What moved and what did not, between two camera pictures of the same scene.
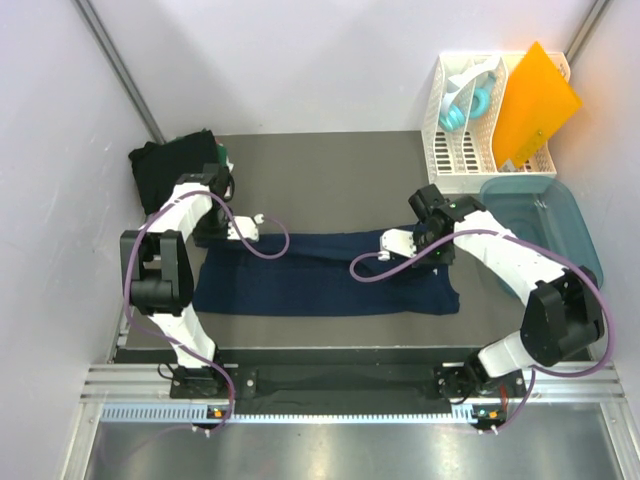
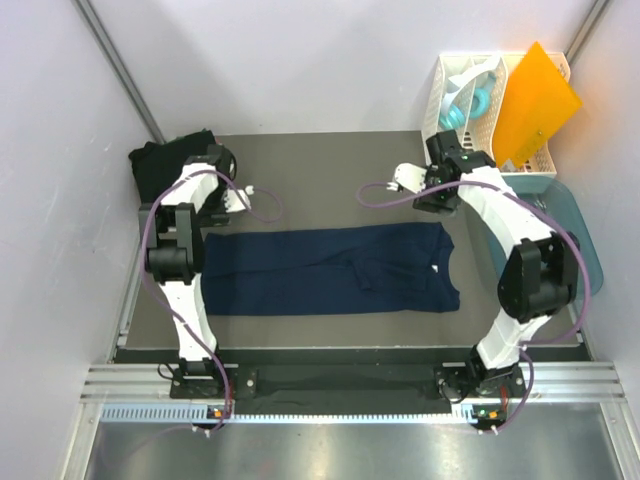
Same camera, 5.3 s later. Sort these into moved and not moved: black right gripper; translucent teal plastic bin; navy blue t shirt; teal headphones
Moved: black right gripper
Not moved: navy blue t shirt; translucent teal plastic bin; teal headphones
